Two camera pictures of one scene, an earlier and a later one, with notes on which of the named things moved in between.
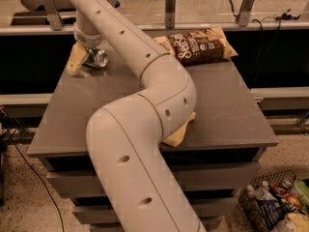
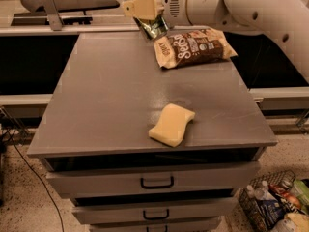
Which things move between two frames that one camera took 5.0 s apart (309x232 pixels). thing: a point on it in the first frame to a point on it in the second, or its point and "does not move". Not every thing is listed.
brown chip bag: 198,46 does not move
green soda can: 97,58 to 153,28
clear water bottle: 264,192 does not move
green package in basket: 301,188 does not move
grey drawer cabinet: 218,159 does not move
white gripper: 87,39 to 173,4
